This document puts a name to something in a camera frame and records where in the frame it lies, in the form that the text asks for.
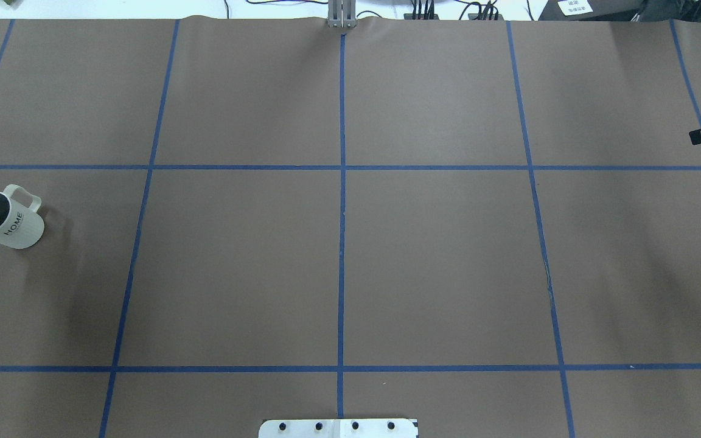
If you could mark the white ribbed mug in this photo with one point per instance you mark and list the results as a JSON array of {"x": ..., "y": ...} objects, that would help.
[{"x": 21, "y": 225}]

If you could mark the black box with label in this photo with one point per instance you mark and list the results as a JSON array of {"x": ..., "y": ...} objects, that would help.
[{"x": 590, "y": 10}]

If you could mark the brown table mat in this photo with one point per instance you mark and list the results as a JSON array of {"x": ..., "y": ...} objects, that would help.
[{"x": 491, "y": 228}]

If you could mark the white mounting plate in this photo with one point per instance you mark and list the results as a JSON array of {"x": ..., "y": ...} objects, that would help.
[{"x": 374, "y": 427}]

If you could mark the aluminium frame post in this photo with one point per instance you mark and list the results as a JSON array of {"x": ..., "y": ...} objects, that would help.
[{"x": 341, "y": 14}]

